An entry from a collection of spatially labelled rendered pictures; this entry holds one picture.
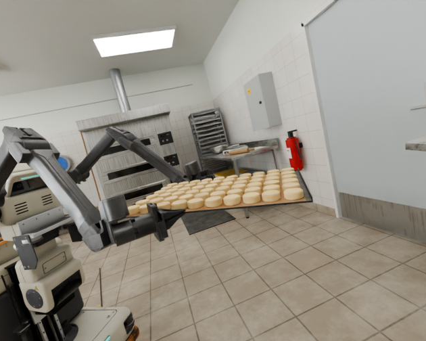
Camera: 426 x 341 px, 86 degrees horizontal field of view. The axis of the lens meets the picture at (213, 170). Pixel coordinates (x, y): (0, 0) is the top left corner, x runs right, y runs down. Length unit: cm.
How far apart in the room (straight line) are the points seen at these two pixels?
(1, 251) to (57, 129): 432
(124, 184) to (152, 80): 250
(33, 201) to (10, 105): 484
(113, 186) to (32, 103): 250
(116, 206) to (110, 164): 388
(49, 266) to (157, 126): 343
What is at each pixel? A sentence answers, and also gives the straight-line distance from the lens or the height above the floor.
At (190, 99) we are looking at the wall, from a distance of 569.
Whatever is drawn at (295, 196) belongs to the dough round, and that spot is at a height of 98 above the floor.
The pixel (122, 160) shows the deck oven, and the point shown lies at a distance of 448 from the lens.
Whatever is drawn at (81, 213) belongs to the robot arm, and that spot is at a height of 107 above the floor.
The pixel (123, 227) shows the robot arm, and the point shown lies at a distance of 64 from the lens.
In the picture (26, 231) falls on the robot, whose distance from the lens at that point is 136.
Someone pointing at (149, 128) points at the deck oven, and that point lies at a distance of 448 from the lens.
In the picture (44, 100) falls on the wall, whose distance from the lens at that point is 595.
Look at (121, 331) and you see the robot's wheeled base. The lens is 176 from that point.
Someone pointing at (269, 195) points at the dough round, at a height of 99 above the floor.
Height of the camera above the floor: 118
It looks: 7 degrees down
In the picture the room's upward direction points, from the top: 14 degrees counter-clockwise
